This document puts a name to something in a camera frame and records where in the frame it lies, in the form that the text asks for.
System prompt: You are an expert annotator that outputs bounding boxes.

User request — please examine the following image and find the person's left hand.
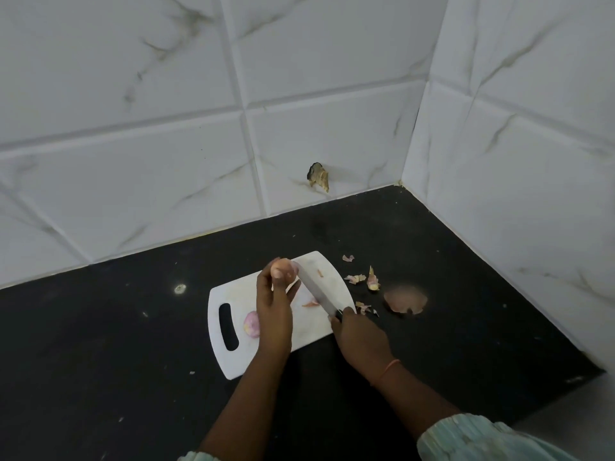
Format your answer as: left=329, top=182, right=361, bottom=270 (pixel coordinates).
left=256, top=257, right=302, bottom=357

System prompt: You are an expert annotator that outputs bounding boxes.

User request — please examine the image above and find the person's right hand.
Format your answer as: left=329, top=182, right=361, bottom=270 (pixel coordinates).
left=328, top=307, right=400, bottom=385

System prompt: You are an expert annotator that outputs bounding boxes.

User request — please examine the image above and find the black-handled kitchen knife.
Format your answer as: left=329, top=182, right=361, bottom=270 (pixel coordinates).
left=293, top=263, right=357, bottom=325

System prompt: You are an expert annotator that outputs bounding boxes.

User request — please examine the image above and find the pile of onion peels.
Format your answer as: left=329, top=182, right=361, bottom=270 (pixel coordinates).
left=382, top=284, right=429, bottom=315

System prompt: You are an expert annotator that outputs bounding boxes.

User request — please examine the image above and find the person's left forearm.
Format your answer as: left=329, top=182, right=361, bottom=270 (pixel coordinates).
left=199, top=350, right=291, bottom=461

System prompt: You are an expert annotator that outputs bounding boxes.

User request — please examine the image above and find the person's right forearm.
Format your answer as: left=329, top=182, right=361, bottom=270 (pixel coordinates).
left=374, top=364, right=462, bottom=442

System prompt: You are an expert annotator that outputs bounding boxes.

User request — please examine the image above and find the white plastic cutting board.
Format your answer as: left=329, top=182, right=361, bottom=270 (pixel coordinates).
left=207, top=250, right=357, bottom=381

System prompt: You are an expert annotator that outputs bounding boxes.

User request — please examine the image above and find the orange thread bracelet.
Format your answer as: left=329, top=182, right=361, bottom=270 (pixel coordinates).
left=370, top=358, right=402, bottom=387

